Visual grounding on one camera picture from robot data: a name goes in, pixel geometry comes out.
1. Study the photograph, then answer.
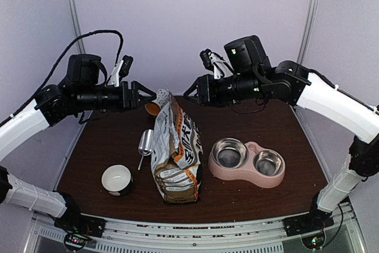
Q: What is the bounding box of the dog food bag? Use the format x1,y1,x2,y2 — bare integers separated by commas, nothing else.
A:
150,92,204,204

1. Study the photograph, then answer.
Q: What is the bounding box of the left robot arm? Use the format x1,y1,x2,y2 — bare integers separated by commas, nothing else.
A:
1,54,156,232

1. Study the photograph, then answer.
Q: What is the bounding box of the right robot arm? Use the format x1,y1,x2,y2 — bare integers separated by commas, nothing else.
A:
184,35,378,230

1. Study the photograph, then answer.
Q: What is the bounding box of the metal food scoop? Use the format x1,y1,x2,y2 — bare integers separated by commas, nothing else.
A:
137,129,153,171

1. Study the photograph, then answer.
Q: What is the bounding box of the pink double pet feeder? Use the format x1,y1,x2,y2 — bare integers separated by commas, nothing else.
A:
208,141,286,188

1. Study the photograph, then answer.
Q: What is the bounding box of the large steel feeder bowl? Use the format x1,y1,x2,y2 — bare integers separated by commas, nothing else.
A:
210,137,249,169

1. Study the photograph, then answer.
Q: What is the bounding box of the white ceramic bowl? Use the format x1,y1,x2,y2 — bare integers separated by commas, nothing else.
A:
101,165,134,197

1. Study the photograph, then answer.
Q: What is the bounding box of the small steel feeder bowl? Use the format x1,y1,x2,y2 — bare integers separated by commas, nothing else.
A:
253,150,285,177

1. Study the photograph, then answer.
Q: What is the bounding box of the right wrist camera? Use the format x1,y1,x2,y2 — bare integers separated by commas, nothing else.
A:
200,49,235,80

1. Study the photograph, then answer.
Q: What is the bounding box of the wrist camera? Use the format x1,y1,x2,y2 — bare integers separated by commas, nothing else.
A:
200,49,235,80
106,55,134,87

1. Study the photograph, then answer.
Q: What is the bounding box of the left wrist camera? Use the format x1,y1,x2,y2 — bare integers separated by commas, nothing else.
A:
106,55,134,87

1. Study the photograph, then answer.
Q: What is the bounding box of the black braided cable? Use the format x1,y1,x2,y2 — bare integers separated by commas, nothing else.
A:
0,30,124,123

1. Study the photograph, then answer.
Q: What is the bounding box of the right aluminium frame post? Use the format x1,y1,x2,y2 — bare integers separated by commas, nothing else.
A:
297,0,319,65

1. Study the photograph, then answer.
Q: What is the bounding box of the aluminium frame post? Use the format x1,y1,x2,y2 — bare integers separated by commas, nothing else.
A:
297,0,319,65
61,0,85,55

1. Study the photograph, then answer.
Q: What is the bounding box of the left aluminium frame post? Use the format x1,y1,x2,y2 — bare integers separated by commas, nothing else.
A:
61,0,85,55

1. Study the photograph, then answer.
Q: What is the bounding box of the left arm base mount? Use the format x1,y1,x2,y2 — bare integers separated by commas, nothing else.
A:
52,193,106,252

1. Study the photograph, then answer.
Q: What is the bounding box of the aluminium front rail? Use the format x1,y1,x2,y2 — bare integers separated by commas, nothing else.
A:
29,205,362,253

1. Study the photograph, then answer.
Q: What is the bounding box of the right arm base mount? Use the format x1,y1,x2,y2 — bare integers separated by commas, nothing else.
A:
283,194,335,251

